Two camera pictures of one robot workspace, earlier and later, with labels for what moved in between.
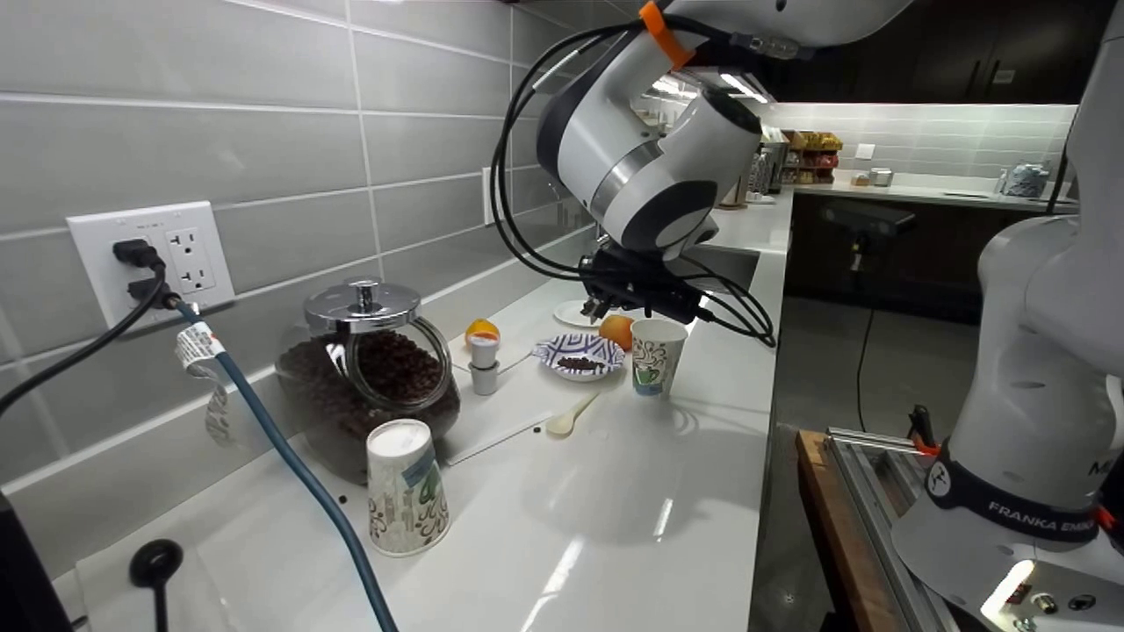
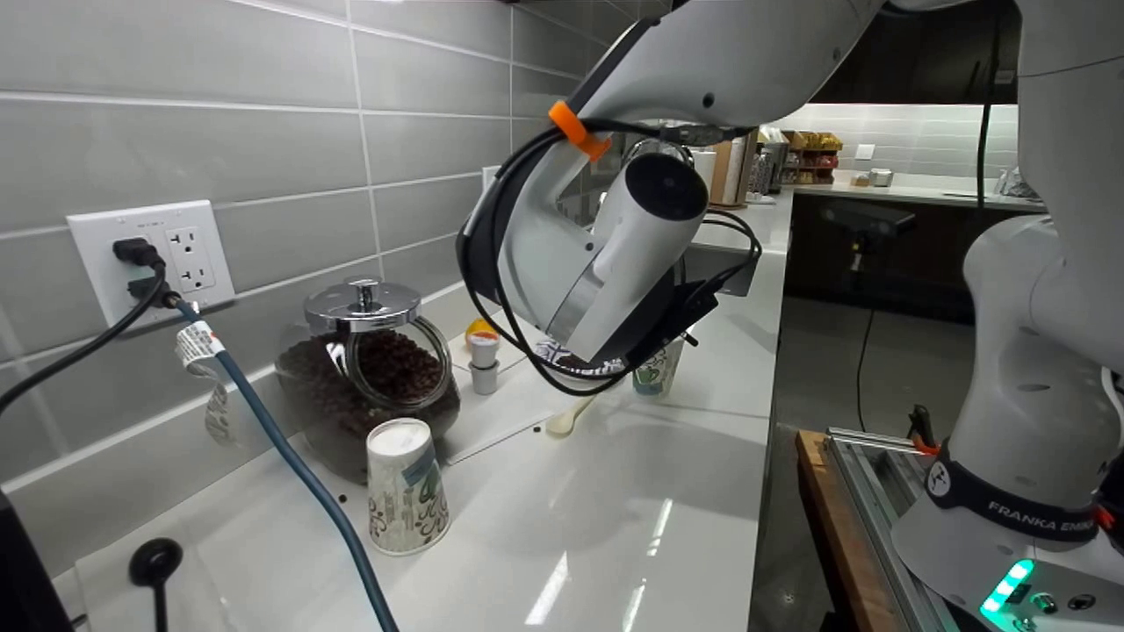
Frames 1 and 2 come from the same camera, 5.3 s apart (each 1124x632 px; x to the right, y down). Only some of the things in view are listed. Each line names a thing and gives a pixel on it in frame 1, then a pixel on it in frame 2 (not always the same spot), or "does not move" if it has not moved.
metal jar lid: x=364 y=304 does not move
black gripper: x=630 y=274 to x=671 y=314
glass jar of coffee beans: x=347 y=380 does not move
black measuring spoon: x=153 y=566 does not move
